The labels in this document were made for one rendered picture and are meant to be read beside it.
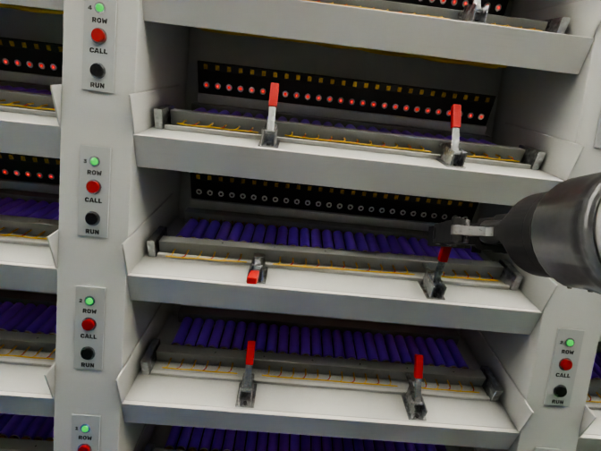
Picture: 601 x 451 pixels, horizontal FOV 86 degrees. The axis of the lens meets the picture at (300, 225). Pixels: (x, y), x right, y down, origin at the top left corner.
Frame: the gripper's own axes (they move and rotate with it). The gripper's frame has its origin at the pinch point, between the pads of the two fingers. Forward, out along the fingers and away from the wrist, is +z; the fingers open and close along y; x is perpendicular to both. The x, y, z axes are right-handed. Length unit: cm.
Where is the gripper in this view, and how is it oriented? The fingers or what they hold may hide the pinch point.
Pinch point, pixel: (448, 236)
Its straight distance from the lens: 50.5
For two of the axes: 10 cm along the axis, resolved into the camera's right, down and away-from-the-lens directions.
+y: 9.9, 1.0, 0.4
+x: 0.9, -9.9, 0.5
